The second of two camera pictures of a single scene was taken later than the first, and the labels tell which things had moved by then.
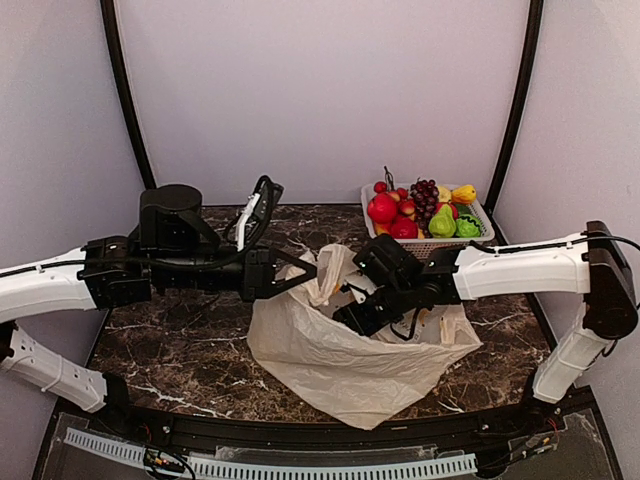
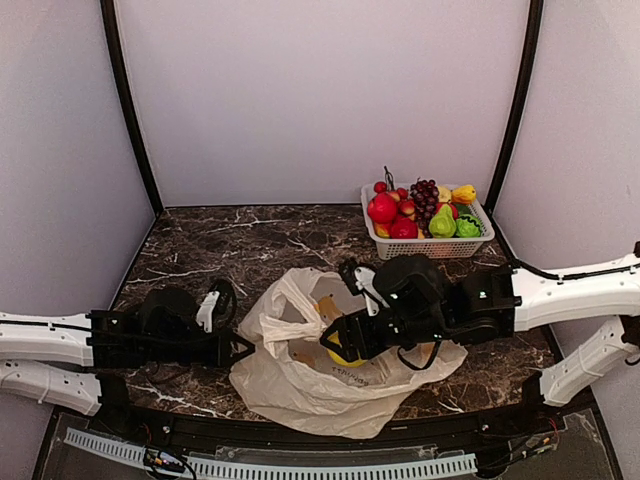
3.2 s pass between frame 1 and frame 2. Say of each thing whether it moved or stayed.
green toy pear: stayed
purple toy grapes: stayed
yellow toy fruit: stayed
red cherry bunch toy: stayed
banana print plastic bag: moved
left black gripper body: moved
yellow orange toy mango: stayed
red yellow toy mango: stayed
